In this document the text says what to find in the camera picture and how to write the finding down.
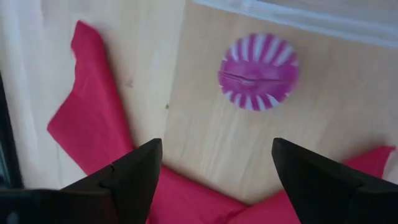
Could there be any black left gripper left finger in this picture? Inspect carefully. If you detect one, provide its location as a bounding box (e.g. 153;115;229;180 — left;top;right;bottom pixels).
63;138;163;224

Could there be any red cloth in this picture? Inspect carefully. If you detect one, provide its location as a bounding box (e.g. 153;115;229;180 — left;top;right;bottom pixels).
46;20;396;224

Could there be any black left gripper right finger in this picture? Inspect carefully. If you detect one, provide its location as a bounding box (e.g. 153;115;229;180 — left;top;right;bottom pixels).
272;138;398;224

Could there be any purple white onion toy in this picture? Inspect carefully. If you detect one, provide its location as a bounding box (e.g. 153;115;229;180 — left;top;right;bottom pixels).
218;32;300;111

